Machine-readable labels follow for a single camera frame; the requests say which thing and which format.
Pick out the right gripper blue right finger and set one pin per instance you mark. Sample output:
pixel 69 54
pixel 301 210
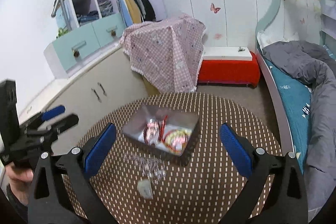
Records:
pixel 287 199

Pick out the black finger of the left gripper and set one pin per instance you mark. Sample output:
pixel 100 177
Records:
pixel 50 134

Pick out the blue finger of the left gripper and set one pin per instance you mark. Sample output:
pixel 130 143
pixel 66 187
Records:
pixel 51 112

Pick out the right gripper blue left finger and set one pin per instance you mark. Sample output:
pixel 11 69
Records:
pixel 49 201

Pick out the white jade pendant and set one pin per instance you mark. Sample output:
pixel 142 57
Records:
pixel 144 188

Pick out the dark grey jewelry box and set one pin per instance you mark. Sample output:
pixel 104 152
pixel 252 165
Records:
pixel 170 135

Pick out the person's left hand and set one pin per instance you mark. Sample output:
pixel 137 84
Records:
pixel 20 180

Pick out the teal drawer unit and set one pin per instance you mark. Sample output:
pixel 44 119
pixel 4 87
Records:
pixel 73 50

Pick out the beige low cabinet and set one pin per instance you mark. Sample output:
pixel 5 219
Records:
pixel 95 91

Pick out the green plant decoration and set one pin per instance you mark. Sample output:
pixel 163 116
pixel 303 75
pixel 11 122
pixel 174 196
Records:
pixel 62 32

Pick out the brown polka dot tablecloth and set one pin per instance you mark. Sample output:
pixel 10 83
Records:
pixel 202 191

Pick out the teal bed sheet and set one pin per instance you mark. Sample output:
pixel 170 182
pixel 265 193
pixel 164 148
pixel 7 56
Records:
pixel 305 112

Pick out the folded jeans in cubby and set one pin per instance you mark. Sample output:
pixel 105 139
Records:
pixel 106 9

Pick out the grey duvet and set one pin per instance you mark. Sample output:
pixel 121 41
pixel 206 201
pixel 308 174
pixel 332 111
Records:
pixel 319 185

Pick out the red storage ottoman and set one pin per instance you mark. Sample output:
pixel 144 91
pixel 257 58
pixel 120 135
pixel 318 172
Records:
pixel 232 72

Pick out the pink checkered cloth cover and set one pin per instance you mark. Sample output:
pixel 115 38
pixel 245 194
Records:
pixel 168 54

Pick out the hanging clothes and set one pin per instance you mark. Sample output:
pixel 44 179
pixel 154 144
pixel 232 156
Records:
pixel 136 11

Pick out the teal bunk bed frame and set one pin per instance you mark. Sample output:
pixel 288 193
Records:
pixel 293 20

